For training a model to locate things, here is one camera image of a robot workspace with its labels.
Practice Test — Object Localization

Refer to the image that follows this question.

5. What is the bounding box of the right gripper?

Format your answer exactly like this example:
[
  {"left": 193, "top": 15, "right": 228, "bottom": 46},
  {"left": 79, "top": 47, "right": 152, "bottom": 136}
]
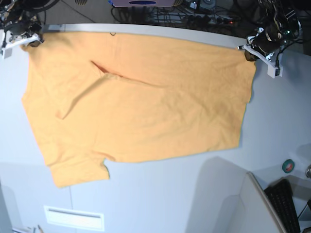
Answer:
[{"left": 3, "top": 20, "right": 41, "bottom": 48}]

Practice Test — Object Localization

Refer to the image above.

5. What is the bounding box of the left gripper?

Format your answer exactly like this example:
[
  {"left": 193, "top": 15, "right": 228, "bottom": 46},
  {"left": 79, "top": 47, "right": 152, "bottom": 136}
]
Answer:
[{"left": 244, "top": 24, "right": 288, "bottom": 61}]

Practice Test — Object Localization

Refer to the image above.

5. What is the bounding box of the orange t-shirt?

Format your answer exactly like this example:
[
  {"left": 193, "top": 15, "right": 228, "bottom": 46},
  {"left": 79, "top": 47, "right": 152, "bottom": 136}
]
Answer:
[{"left": 22, "top": 32, "right": 256, "bottom": 187}]

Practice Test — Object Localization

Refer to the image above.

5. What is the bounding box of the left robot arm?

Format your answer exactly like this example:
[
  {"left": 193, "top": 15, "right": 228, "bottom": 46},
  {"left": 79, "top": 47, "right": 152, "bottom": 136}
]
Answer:
[{"left": 247, "top": 0, "right": 301, "bottom": 60}]

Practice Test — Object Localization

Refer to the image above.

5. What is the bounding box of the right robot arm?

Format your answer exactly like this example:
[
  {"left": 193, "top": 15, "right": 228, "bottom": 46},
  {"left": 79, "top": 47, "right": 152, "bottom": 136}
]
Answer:
[{"left": 0, "top": 0, "right": 59, "bottom": 52}]

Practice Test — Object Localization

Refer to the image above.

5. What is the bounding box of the green tape roll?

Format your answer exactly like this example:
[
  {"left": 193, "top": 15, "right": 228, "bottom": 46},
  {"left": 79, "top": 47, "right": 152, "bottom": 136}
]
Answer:
[{"left": 282, "top": 159, "right": 295, "bottom": 174}]

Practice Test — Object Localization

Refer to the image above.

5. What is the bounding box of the black keyboard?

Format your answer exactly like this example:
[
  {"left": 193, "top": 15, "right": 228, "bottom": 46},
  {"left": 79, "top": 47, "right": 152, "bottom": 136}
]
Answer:
[{"left": 264, "top": 179, "right": 301, "bottom": 233}]

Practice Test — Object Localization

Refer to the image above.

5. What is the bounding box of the white partition panel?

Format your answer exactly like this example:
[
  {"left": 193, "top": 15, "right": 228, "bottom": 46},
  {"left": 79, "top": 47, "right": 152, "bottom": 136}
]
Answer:
[{"left": 186, "top": 157, "right": 286, "bottom": 233}]

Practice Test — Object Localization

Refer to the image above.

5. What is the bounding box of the white table slot plate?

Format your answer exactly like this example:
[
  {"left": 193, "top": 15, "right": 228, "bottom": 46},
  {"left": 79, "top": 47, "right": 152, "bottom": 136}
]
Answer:
[{"left": 44, "top": 206, "right": 104, "bottom": 232}]

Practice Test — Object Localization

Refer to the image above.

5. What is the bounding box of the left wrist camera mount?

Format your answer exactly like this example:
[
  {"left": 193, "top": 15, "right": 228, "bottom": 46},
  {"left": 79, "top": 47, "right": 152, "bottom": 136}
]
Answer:
[{"left": 237, "top": 30, "right": 283, "bottom": 78}]

